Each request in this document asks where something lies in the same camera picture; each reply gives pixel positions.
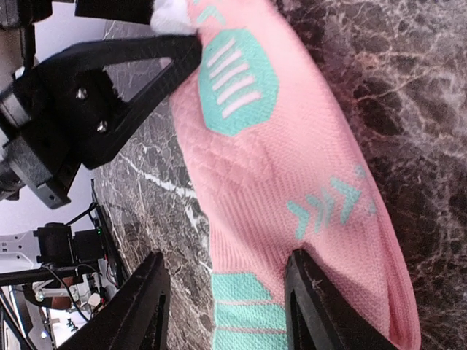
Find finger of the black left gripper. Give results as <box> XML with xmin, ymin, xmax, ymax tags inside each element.
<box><xmin>74</xmin><ymin>0</ymin><xmax>153</xmax><ymax>25</ymax></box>

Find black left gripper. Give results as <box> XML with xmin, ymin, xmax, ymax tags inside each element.
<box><xmin>1</xmin><ymin>1</ymin><xmax>202</xmax><ymax>209</ymax></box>

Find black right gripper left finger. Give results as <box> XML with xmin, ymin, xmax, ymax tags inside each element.
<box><xmin>59</xmin><ymin>252</ymin><xmax>171</xmax><ymax>350</ymax></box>

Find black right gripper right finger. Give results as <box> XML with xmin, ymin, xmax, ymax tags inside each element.
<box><xmin>285</xmin><ymin>249</ymin><xmax>395</xmax><ymax>350</ymax></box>

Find pink teal patterned sock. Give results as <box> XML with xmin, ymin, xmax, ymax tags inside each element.
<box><xmin>150</xmin><ymin>1</ymin><xmax>421</xmax><ymax>349</ymax></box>

